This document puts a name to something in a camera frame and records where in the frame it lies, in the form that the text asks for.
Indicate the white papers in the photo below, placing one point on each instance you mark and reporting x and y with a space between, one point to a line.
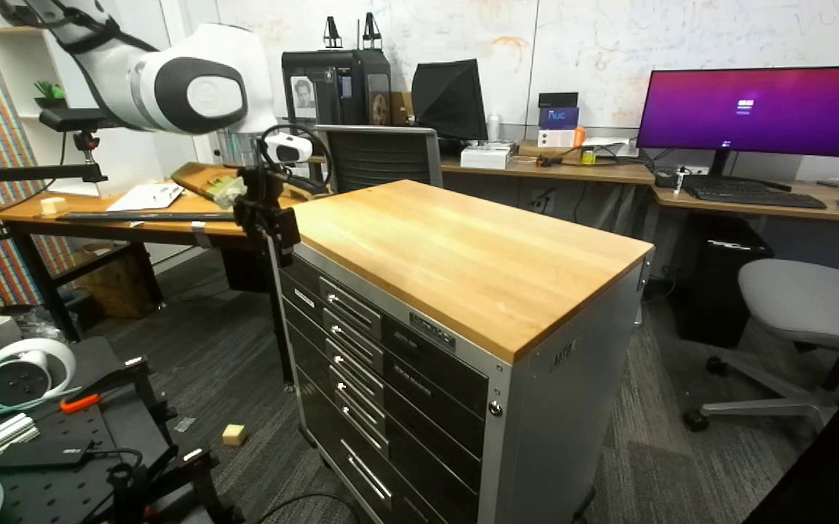
148 196

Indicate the long wooden desk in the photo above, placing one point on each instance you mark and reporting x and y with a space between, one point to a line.
778 207

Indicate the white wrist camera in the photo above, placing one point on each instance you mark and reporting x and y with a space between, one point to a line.
289 149

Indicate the grey office chair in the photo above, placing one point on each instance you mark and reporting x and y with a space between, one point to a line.
816 306

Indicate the black keyboard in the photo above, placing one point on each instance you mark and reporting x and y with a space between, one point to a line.
755 194

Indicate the grey metal tool drawer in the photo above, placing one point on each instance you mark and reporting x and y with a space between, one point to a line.
395 312

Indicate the tool cabinet with wooden top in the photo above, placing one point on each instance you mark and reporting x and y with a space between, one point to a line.
467 251

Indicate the white green tape roll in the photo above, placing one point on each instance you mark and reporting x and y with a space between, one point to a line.
46 357

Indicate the black perforated board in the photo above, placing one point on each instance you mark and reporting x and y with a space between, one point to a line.
60 485

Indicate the blue box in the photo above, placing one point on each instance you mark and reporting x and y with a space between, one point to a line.
558 111

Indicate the small green plant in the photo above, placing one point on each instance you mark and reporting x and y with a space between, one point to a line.
51 92

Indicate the black bin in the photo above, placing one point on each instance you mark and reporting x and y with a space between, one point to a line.
720 282

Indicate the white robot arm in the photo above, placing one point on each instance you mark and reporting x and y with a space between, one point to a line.
168 92

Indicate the white box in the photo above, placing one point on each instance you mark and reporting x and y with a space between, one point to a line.
484 157

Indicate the black computer case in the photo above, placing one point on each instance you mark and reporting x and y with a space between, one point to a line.
335 88

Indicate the wooden table with black legs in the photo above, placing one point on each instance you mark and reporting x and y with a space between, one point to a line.
79 218

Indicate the black monitor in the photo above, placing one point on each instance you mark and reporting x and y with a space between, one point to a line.
449 97

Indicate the yellow ball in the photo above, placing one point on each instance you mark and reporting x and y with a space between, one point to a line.
590 157

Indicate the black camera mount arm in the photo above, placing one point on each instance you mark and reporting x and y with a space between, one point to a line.
31 177

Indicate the monitor with purple screen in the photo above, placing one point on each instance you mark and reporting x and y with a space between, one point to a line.
759 108

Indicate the small wooden block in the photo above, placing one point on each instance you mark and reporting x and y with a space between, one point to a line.
235 436

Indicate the yellow green object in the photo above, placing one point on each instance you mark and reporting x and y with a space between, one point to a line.
228 190

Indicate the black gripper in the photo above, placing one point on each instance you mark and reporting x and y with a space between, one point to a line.
264 206

